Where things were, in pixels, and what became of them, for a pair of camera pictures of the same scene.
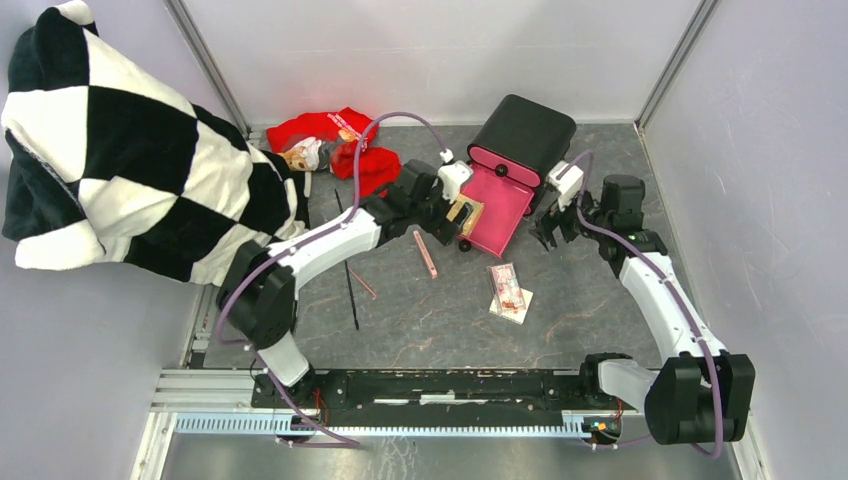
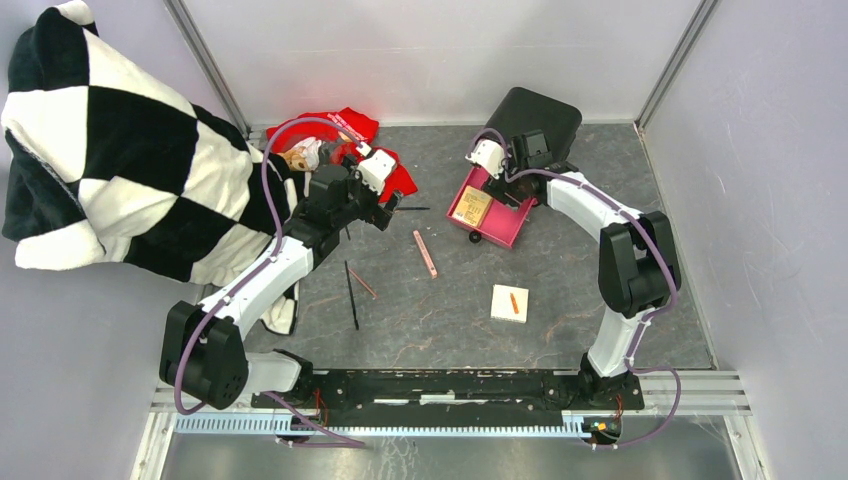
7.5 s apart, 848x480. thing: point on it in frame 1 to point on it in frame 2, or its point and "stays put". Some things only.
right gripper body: [567, 221] to [513, 188]
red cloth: [379, 166] stays put
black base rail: [577, 391] stays put
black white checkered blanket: [104, 161] stays put
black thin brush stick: [352, 300] stays put
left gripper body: [441, 228] to [371, 211]
